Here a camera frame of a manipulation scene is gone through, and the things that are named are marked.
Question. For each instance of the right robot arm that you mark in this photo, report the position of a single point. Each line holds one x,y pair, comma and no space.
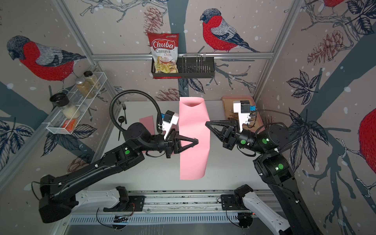
267,147

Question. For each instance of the black ladle spoon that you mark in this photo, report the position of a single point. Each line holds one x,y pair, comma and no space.
121,120

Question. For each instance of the spice jar silver lid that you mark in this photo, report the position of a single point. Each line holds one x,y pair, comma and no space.
84,88

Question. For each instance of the small red packet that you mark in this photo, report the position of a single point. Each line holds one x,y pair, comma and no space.
69,125

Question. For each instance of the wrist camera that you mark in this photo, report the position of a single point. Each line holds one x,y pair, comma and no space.
247,113
170,118

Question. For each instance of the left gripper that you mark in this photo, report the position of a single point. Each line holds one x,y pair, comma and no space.
172,143

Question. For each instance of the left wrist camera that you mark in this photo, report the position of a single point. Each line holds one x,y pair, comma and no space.
170,118

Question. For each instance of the pink paper sheet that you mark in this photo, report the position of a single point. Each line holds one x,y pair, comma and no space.
149,124
193,116

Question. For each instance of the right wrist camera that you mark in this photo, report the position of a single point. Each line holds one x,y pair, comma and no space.
247,113

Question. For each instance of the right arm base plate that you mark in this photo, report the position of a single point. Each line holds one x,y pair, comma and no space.
232,202

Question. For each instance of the spice jar dark lid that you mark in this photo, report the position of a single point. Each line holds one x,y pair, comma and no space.
92,79

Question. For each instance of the black lid rice jar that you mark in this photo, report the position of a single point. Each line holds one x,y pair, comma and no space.
69,110

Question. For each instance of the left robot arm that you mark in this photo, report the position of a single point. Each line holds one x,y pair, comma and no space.
58,193

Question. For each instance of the black wire wall basket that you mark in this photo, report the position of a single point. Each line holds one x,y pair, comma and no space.
198,66

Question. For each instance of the Chuba cassava chips bag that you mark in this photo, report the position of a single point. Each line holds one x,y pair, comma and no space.
164,50

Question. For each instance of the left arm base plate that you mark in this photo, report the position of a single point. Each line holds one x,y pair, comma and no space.
133,204

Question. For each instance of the clear acrylic wall shelf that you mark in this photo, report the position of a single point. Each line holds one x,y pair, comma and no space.
55,124

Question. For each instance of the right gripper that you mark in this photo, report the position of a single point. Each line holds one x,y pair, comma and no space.
230,137

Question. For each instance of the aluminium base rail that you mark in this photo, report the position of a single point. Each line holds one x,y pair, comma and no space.
183,201

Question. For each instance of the black fork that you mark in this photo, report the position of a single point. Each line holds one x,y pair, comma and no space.
124,112

